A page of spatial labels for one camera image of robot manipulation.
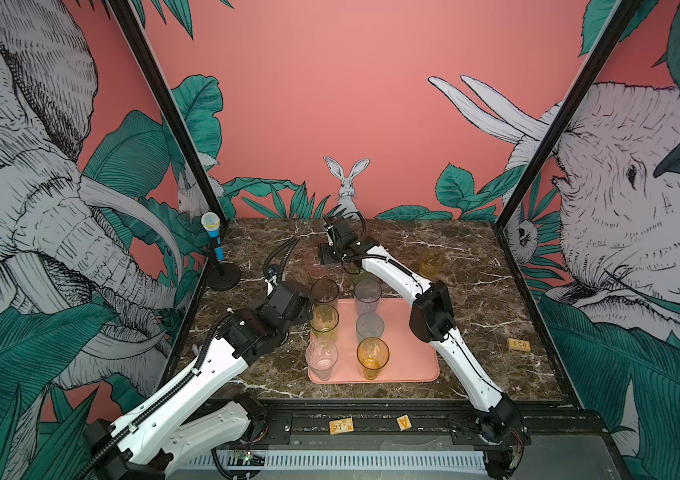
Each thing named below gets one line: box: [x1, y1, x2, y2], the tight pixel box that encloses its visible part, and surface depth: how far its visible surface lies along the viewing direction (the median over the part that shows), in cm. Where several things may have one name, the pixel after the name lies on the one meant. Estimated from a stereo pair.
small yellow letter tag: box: [396, 414, 412, 431], surface depth 76 cm
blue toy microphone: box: [201, 212, 224, 261], surface depth 90 cm
